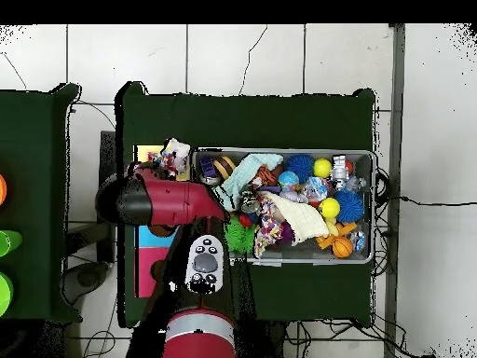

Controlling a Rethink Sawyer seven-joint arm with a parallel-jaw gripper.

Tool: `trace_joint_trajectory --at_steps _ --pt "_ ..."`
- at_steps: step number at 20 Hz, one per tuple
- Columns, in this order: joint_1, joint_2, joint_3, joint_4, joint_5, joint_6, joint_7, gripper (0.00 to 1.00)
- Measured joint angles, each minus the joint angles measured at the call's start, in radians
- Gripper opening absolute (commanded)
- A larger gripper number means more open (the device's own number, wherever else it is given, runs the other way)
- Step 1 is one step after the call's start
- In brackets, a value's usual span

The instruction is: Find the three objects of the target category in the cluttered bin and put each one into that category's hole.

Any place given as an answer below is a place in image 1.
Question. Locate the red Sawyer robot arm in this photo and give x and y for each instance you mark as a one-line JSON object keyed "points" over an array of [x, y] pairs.
{"points": [[179, 201]]}

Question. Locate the wooden box with three holes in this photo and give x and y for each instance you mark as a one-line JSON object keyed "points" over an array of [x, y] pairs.
{"points": [[149, 268]]}

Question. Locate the clear mesh bin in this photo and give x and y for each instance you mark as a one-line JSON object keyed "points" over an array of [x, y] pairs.
{"points": [[316, 255]]}

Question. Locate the mint green cloth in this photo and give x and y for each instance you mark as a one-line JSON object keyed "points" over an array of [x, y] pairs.
{"points": [[242, 175]]}

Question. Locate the green spiky rubber ball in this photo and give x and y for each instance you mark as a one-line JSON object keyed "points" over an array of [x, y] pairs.
{"points": [[238, 236]]}

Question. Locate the dark green side table cloth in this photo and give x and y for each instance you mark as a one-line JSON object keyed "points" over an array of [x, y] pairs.
{"points": [[37, 149]]}

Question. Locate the grey rounded object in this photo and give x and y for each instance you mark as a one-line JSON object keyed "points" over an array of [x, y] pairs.
{"points": [[85, 279]]}

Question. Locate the blue globe ball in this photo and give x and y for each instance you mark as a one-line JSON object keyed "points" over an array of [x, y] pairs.
{"points": [[288, 181]]}

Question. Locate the blue spiky rubber ball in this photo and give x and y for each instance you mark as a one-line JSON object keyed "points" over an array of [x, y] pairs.
{"points": [[300, 167]]}

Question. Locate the green plastic cup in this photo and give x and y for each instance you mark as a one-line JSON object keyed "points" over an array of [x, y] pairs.
{"points": [[9, 242]]}

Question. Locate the cream ribbed cloth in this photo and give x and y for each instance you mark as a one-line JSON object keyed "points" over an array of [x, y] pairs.
{"points": [[302, 218]]}

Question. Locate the yellow foam ball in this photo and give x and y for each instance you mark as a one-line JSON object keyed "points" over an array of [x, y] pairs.
{"points": [[329, 208]]}

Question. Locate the white toy robot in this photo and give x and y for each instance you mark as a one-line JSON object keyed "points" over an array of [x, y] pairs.
{"points": [[339, 171]]}

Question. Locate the green round plastic object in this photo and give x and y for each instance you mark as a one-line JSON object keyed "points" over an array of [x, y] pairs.
{"points": [[4, 294]]}

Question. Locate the orange toy basketball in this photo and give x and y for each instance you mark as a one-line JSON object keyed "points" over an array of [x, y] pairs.
{"points": [[342, 247]]}

